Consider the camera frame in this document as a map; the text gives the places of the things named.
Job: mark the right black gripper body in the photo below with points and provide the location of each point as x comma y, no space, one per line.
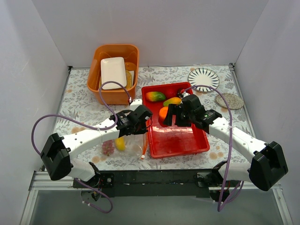
179,116

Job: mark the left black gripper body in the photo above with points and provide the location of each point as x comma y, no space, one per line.
139,126

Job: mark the green yellow mango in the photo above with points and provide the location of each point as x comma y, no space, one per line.
173,100

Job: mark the clear zip top bag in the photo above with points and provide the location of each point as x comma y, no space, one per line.
136,146

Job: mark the orange tangerine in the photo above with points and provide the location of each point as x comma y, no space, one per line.
162,113

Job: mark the red apple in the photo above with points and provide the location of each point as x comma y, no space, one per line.
170,93

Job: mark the purple grape bunch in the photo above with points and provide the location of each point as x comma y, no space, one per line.
107,148

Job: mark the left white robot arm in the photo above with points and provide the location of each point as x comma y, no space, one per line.
59,152

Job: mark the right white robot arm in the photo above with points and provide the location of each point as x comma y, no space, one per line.
266,163

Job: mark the orange plastic bin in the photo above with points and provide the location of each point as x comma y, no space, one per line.
130,53

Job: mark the red green mango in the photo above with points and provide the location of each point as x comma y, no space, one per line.
155,96

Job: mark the striped round plate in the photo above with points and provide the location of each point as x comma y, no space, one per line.
202,77

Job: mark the red plastic tray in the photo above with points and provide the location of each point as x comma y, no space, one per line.
173,140

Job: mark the yellow woven basket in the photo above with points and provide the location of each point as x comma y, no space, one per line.
119,75

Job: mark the speckled small round plate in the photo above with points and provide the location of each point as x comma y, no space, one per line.
234,102

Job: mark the floral table mat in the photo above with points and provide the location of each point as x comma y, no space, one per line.
80,104

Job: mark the white rectangular plate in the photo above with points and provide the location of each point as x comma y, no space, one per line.
112,63

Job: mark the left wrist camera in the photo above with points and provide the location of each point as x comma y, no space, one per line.
135,104

